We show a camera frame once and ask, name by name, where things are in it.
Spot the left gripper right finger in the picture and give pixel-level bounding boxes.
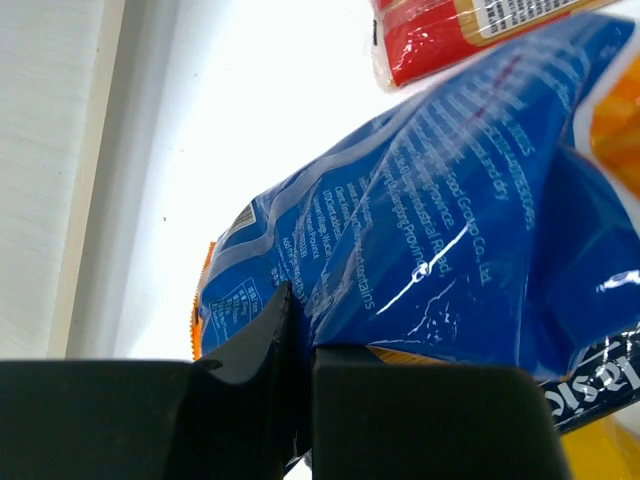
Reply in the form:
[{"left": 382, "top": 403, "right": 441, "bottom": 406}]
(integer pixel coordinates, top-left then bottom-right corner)
[{"left": 312, "top": 347, "right": 570, "bottom": 479}]

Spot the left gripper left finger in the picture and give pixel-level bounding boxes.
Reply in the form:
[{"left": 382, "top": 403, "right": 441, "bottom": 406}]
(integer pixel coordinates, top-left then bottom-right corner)
[{"left": 1, "top": 283, "right": 310, "bottom": 479}]

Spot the blue orange pasta bag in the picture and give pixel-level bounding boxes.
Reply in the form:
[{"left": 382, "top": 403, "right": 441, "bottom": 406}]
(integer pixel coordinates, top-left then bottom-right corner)
[{"left": 195, "top": 12, "right": 639, "bottom": 379}]

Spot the yellow fusilli pasta bag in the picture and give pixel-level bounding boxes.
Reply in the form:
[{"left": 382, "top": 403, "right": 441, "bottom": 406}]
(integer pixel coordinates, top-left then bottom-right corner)
[{"left": 561, "top": 415, "right": 640, "bottom": 480}]

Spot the white two-tier shelf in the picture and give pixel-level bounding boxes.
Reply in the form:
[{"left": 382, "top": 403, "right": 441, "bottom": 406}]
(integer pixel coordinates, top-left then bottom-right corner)
[{"left": 0, "top": 0, "right": 191, "bottom": 359}]

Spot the dark blue spaghetti pack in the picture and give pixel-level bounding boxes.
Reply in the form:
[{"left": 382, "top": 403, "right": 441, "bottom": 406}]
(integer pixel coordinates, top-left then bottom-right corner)
[{"left": 367, "top": 324, "right": 640, "bottom": 436}]

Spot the red spaghetti pack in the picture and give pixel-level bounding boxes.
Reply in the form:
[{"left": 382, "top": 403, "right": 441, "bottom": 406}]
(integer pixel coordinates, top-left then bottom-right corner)
[{"left": 372, "top": 0, "right": 610, "bottom": 90}]

